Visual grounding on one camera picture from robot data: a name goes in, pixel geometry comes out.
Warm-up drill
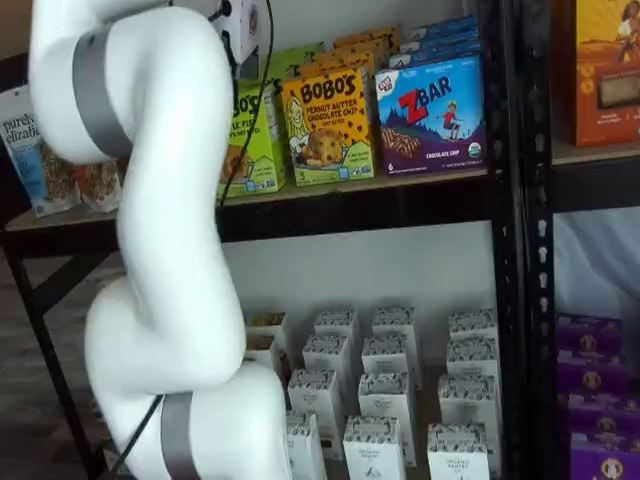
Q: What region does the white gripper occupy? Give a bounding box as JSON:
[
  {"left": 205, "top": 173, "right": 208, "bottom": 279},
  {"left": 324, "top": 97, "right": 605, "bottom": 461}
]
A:
[{"left": 219, "top": 0, "right": 262, "bottom": 64}]

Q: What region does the yellow Bobo's peanut butter box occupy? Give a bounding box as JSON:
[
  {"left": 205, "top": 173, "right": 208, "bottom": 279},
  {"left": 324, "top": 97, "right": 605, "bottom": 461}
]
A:
[
  {"left": 333, "top": 23, "right": 402, "bottom": 51},
  {"left": 279, "top": 67, "right": 377, "bottom": 188},
  {"left": 317, "top": 38, "right": 399, "bottom": 64},
  {"left": 298, "top": 52, "right": 375, "bottom": 81}
]

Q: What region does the white floral print carton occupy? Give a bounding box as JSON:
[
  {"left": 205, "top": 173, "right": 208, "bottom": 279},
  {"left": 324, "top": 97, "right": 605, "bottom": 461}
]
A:
[
  {"left": 357, "top": 372, "right": 411, "bottom": 426},
  {"left": 302, "top": 333, "right": 354, "bottom": 386},
  {"left": 437, "top": 373, "right": 501, "bottom": 431},
  {"left": 287, "top": 368, "right": 339, "bottom": 426},
  {"left": 342, "top": 414, "right": 404, "bottom": 480},
  {"left": 313, "top": 308, "right": 361, "bottom": 351},
  {"left": 426, "top": 422, "right": 491, "bottom": 480},
  {"left": 284, "top": 410, "right": 329, "bottom": 480},
  {"left": 372, "top": 305, "right": 419, "bottom": 346},
  {"left": 360, "top": 334, "right": 411, "bottom": 381},
  {"left": 444, "top": 338, "right": 501, "bottom": 381},
  {"left": 447, "top": 308, "right": 499, "bottom": 346}
]

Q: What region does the yellow white granola box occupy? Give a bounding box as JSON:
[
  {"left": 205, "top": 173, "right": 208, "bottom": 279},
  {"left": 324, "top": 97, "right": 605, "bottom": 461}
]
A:
[
  {"left": 245, "top": 311, "right": 289, "bottom": 341},
  {"left": 243, "top": 333, "right": 279, "bottom": 374}
]

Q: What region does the wooden shelf board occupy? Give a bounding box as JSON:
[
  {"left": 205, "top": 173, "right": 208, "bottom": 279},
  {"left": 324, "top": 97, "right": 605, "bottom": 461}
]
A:
[{"left": 2, "top": 164, "right": 491, "bottom": 234}]

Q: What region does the blue purple Zbar box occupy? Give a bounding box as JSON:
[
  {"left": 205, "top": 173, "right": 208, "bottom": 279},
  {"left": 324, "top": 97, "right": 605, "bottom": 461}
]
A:
[
  {"left": 374, "top": 54, "right": 488, "bottom": 177},
  {"left": 399, "top": 28, "right": 481, "bottom": 51},
  {"left": 388, "top": 42, "right": 482, "bottom": 69},
  {"left": 407, "top": 14, "right": 479, "bottom": 37}
]

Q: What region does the white cartons group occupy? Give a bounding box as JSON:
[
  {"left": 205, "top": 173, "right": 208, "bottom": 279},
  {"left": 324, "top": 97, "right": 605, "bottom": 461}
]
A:
[{"left": 239, "top": 299, "right": 506, "bottom": 480}]

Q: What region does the purple snack box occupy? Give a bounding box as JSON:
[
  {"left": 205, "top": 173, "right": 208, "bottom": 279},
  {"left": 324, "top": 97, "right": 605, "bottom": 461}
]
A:
[
  {"left": 556, "top": 312, "right": 626, "bottom": 356},
  {"left": 568, "top": 438, "right": 640, "bottom": 480},
  {"left": 556, "top": 352, "right": 632, "bottom": 399},
  {"left": 564, "top": 392, "right": 640, "bottom": 444}
]

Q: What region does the green Bobo's apple pie box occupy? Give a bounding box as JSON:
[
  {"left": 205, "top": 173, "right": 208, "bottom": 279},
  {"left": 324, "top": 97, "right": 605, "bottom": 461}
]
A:
[
  {"left": 218, "top": 78, "right": 290, "bottom": 197},
  {"left": 259, "top": 42, "right": 327, "bottom": 87}
]

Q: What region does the orange snack box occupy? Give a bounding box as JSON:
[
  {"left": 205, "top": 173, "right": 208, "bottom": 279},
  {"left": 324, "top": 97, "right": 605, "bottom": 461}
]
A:
[{"left": 573, "top": 0, "right": 640, "bottom": 148}]

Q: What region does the red label granola bag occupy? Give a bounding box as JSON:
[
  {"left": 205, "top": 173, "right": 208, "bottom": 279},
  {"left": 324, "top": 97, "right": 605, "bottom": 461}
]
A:
[{"left": 74, "top": 158, "right": 125, "bottom": 215}]

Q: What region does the black metal shelf rack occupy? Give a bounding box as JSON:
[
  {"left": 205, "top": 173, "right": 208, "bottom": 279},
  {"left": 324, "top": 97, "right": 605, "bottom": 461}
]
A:
[
  {"left": 0, "top": 0, "right": 526, "bottom": 480},
  {"left": 519, "top": 0, "right": 640, "bottom": 480}
]

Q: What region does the white plastic sheet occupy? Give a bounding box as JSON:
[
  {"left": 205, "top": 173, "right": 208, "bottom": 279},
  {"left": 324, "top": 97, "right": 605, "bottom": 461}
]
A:
[{"left": 553, "top": 212, "right": 640, "bottom": 316}]

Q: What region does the blue label granola bag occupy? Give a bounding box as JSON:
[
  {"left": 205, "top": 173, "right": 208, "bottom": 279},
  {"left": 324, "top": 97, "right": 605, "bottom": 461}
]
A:
[{"left": 0, "top": 85, "right": 51, "bottom": 219}]

